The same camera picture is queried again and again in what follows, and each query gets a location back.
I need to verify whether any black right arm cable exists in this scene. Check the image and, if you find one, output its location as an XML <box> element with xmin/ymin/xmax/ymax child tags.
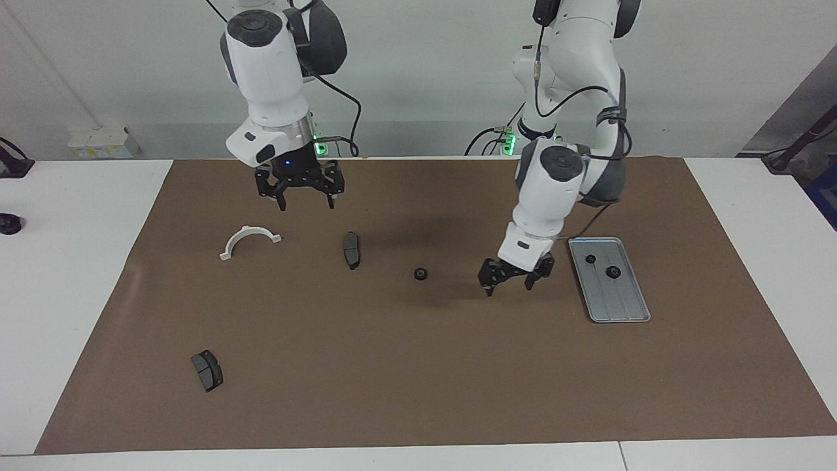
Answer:
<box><xmin>288</xmin><ymin>0</ymin><xmax>363</xmax><ymax>158</ymax></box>

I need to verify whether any black stand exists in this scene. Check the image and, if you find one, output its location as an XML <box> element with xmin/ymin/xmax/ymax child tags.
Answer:
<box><xmin>738</xmin><ymin>105</ymin><xmax>837</xmax><ymax>174</ymax></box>

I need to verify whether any silver metal tray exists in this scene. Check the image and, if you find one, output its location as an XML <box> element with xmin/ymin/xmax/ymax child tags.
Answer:
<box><xmin>568</xmin><ymin>237</ymin><xmax>651</xmax><ymax>324</ymax></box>

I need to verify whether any black clamp mount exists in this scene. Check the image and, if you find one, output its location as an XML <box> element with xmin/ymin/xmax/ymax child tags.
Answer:
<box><xmin>0</xmin><ymin>137</ymin><xmax>35</xmax><ymax>179</ymax></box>

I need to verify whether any blue box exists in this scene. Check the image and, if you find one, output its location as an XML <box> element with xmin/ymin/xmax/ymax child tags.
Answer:
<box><xmin>804</xmin><ymin>164</ymin><xmax>837</xmax><ymax>230</ymax></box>

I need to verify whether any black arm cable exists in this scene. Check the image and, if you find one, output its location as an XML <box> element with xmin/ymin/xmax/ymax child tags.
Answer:
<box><xmin>288</xmin><ymin>0</ymin><xmax>363</xmax><ymax>158</ymax></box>
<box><xmin>532</xmin><ymin>20</ymin><xmax>634</xmax><ymax>239</ymax></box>

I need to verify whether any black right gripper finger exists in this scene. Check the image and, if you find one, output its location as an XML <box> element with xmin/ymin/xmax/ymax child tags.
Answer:
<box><xmin>255</xmin><ymin>168</ymin><xmax>289</xmax><ymax>213</ymax></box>
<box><xmin>313</xmin><ymin>161</ymin><xmax>345</xmax><ymax>211</ymax></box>

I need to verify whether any brown table mat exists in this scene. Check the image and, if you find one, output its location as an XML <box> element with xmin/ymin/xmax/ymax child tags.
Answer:
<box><xmin>34</xmin><ymin>156</ymin><xmax>837</xmax><ymax>455</ymax></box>

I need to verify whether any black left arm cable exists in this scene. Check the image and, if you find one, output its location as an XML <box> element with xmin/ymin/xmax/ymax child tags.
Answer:
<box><xmin>532</xmin><ymin>20</ymin><xmax>634</xmax><ymax>239</ymax></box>

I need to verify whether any white curved plastic bracket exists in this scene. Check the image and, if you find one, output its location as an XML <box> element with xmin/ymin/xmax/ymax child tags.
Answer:
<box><xmin>219</xmin><ymin>225</ymin><xmax>282</xmax><ymax>262</ymax></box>

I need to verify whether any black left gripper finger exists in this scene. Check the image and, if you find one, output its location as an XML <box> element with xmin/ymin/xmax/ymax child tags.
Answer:
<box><xmin>477</xmin><ymin>259</ymin><xmax>505</xmax><ymax>298</ymax></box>
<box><xmin>524</xmin><ymin>253</ymin><xmax>556</xmax><ymax>291</ymax></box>

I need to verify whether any black base power cable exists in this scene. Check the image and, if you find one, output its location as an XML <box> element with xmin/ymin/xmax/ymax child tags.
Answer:
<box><xmin>465</xmin><ymin>105</ymin><xmax>525</xmax><ymax>156</ymax></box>

